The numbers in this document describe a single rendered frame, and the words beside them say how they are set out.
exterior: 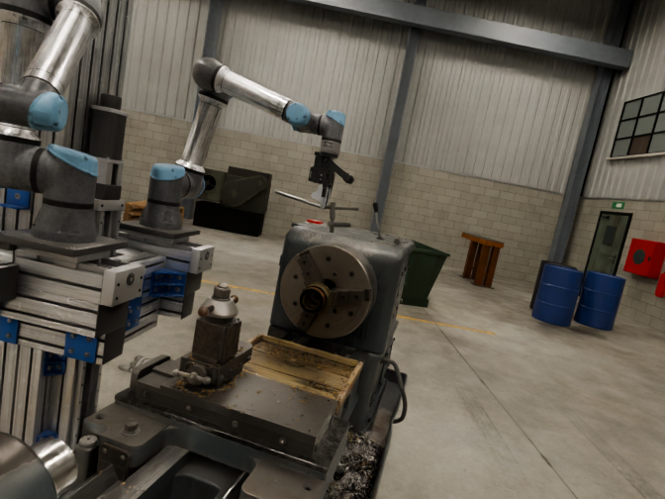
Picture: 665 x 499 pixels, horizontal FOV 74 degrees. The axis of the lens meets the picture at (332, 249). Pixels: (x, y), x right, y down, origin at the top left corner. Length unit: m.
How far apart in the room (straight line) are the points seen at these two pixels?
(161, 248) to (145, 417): 0.83
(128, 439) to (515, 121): 12.16
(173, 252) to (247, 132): 10.11
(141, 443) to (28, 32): 0.97
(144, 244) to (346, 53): 10.57
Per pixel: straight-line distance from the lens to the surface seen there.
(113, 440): 0.94
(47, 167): 1.30
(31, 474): 0.50
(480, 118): 12.31
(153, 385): 1.00
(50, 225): 1.29
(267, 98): 1.60
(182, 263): 1.68
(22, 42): 1.35
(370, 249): 1.58
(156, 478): 0.92
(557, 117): 13.09
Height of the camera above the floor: 1.42
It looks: 8 degrees down
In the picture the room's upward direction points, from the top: 11 degrees clockwise
